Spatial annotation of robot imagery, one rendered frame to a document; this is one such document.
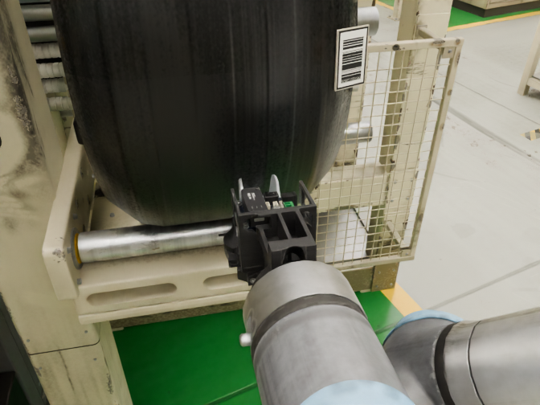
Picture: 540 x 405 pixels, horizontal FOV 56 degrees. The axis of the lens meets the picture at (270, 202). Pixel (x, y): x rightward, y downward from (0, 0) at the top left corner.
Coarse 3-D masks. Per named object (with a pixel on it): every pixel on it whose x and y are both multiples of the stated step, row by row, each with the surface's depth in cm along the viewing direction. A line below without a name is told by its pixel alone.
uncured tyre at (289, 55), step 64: (64, 0) 45; (128, 0) 43; (192, 0) 44; (256, 0) 45; (320, 0) 47; (64, 64) 48; (128, 64) 45; (192, 64) 46; (256, 64) 47; (320, 64) 49; (128, 128) 49; (192, 128) 50; (256, 128) 51; (320, 128) 54; (128, 192) 56; (192, 192) 57
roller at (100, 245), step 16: (192, 224) 75; (208, 224) 75; (224, 224) 75; (80, 240) 72; (96, 240) 72; (112, 240) 72; (128, 240) 73; (144, 240) 73; (160, 240) 73; (176, 240) 74; (192, 240) 74; (208, 240) 75; (80, 256) 72; (96, 256) 72; (112, 256) 73; (128, 256) 74
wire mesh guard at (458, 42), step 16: (368, 48) 114; (384, 48) 115; (400, 48) 116; (416, 48) 117; (448, 64) 122; (64, 80) 105; (432, 80) 124; (448, 80) 124; (448, 96) 126; (416, 112) 128; (400, 144) 133; (432, 144) 135; (432, 160) 137; (352, 176) 136; (368, 176) 137; (432, 176) 141; (400, 192) 143; (320, 208) 140; (384, 208) 145; (384, 224) 149; (416, 224) 150; (320, 240) 148; (400, 240) 154; (416, 240) 154; (352, 256) 154; (368, 256) 155; (384, 256) 158
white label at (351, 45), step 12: (348, 36) 49; (360, 36) 50; (336, 48) 49; (348, 48) 50; (360, 48) 51; (336, 60) 50; (348, 60) 50; (360, 60) 51; (336, 72) 50; (348, 72) 51; (360, 72) 52; (336, 84) 51; (348, 84) 52; (360, 84) 53
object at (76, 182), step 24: (72, 120) 96; (72, 144) 88; (72, 168) 82; (72, 192) 77; (72, 216) 74; (48, 240) 68; (72, 240) 71; (48, 264) 67; (72, 264) 71; (72, 288) 70
